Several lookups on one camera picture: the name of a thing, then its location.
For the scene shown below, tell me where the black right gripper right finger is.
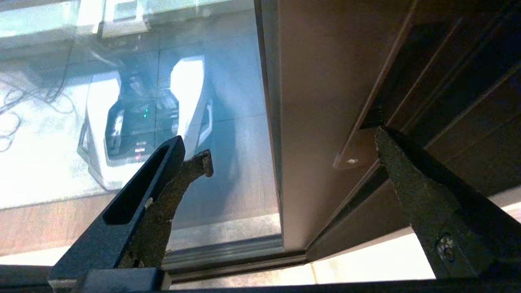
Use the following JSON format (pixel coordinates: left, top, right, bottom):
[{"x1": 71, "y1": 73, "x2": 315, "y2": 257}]
[{"x1": 374, "y1": 126, "x2": 521, "y2": 280}]

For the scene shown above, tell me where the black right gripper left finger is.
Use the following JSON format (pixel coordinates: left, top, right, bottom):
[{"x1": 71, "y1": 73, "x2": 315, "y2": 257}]
[{"x1": 49, "y1": 136, "x2": 214, "y2": 287}]

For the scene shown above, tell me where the brown framed sliding glass door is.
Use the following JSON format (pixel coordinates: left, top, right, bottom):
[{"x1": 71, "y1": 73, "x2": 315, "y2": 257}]
[{"x1": 0, "y1": 0, "x2": 416, "y2": 265}]

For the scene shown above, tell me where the dark brown door jamb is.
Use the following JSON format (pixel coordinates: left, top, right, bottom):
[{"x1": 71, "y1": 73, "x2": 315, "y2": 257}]
[{"x1": 305, "y1": 0, "x2": 521, "y2": 261}]

